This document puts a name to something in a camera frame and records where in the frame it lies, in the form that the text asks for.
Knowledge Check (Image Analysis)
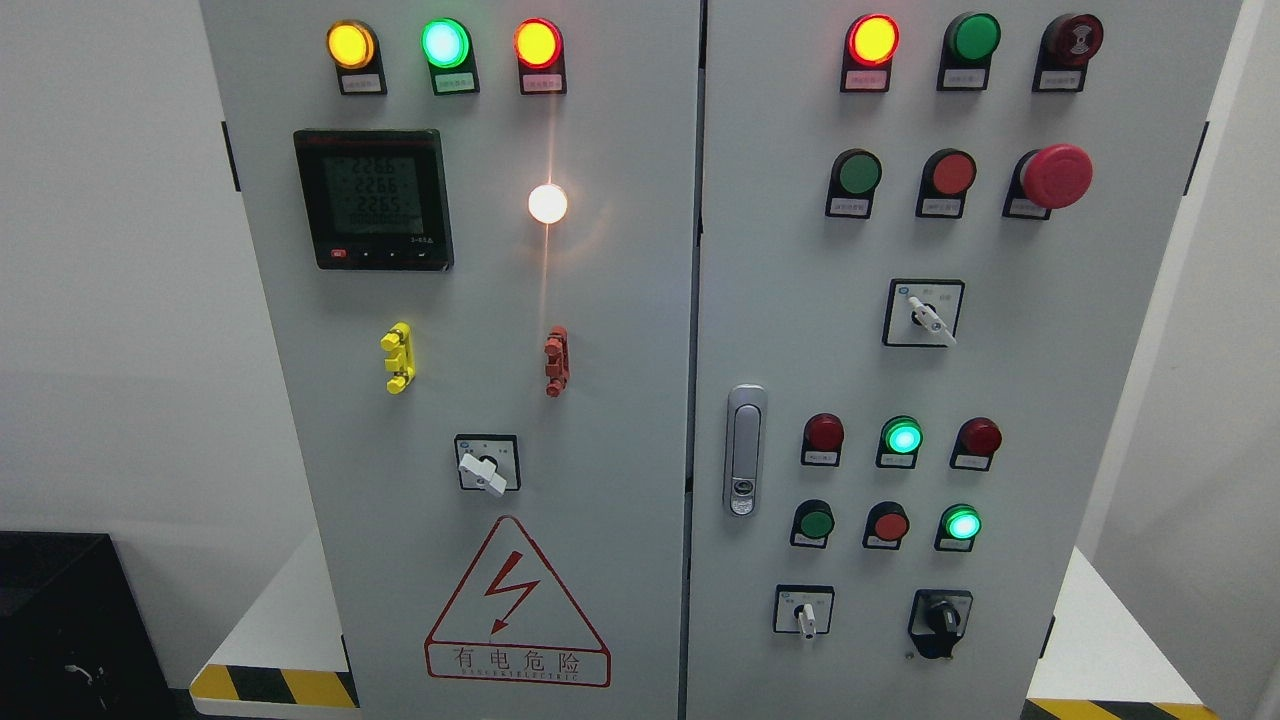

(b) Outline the black rotary knob switch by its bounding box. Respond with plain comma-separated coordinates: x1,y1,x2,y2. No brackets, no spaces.
908,589,973,659

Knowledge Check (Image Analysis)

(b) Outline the red terminal connector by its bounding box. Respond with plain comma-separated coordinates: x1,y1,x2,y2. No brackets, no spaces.
543,325,571,398

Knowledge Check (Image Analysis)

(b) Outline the white glowing indicator light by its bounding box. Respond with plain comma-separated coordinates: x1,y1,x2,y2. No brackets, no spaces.
527,183,570,225

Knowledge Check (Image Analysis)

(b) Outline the dark red indicator light left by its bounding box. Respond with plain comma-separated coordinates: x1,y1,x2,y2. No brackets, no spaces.
800,413,845,468

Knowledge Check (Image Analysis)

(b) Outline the grey left cabinet door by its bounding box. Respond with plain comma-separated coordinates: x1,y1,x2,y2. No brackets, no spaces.
200,1,701,719

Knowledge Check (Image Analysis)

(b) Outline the grey cabinet door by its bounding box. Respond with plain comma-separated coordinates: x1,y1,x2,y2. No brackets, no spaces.
686,1,1242,719
200,1,701,719

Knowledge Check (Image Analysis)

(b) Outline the green push button lower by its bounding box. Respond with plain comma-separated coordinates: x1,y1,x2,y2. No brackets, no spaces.
790,498,835,550

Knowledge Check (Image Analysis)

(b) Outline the green push button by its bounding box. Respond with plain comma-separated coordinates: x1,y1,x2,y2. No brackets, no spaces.
790,498,835,550
826,149,883,219

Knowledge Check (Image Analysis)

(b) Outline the yellow terminal connector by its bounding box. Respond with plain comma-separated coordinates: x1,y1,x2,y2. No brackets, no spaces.
380,322,416,395

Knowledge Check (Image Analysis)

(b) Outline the green lit indicator light middle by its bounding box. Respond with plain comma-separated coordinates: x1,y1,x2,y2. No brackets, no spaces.
876,415,923,469

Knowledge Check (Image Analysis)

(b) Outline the green lit indicator light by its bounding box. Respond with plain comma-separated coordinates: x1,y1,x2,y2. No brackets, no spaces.
421,17,480,96
876,415,923,469

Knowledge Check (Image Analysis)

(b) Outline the green push button upper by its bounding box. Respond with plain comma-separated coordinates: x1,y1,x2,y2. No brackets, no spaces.
826,149,883,219

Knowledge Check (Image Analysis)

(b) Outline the red electrical hazard warning sticker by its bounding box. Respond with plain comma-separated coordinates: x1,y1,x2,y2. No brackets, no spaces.
424,515,611,688

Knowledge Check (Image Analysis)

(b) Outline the red push button lower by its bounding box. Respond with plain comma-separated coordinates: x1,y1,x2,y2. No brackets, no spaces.
861,501,910,550

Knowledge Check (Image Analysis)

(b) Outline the red push button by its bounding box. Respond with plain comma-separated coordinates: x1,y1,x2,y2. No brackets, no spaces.
915,149,977,219
861,501,910,550

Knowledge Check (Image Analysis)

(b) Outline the black digital power meter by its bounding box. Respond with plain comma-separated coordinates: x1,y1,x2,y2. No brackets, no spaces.
293,129,454,272

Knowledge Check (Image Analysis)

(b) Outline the grey right cabinet door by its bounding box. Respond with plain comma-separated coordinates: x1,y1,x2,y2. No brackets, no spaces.
686,1,1242,719

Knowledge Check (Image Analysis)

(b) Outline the red-rimmed yellow indicator light left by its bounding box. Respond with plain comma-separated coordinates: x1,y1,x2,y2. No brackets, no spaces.
513,17,567,95

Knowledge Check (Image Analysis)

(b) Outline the green indicator light lower right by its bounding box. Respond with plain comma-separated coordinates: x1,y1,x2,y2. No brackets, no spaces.
934,503,982,553

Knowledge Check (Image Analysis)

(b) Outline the red push button upper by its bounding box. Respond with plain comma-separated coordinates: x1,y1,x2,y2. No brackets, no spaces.
915,149,977,219

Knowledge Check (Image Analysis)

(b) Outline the green lit indicator light top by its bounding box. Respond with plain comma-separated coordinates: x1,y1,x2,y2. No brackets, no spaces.
421,17,480,96

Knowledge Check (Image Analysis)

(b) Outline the red lit indicator light right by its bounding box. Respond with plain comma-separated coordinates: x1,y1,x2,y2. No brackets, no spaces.
840,13,900,94

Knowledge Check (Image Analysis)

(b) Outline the yellow indicator light top left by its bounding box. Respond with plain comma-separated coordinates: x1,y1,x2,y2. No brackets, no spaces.
326,19,387,95

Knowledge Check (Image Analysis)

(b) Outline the red emergency stop mushroom button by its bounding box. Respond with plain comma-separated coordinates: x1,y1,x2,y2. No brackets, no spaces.
1002,143,1094,222

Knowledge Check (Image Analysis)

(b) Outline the dark green indicator light top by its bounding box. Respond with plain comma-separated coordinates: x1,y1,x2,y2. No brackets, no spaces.
936,12,1002,92

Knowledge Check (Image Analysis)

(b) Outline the dark red buzzer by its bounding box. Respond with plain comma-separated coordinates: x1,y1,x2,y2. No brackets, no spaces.
1032,13,1105,94

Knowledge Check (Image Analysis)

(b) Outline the white platform with hazard stripes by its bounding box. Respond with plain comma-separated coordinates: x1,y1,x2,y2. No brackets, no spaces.
189,532,1213,719

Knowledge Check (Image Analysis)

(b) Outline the black box lower left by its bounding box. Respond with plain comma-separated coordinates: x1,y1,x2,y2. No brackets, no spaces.
1,530,177,719

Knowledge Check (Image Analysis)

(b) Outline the silver door handle lock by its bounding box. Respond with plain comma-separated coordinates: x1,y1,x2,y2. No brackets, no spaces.
723,384,767,518

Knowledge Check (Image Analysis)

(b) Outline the white selector switch left door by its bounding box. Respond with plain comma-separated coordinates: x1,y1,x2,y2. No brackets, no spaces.
454,434,521,497

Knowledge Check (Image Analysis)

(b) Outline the white selector switch upper right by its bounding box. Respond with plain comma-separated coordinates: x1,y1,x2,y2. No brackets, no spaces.
882,278,965,348

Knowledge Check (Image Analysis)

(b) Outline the white selector switch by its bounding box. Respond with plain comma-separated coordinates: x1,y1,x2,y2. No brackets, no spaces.
773,584,835,641
882,278,965,348

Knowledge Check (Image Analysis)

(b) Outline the white selector switch lower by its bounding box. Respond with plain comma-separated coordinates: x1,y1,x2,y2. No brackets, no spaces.
773,584,835,641

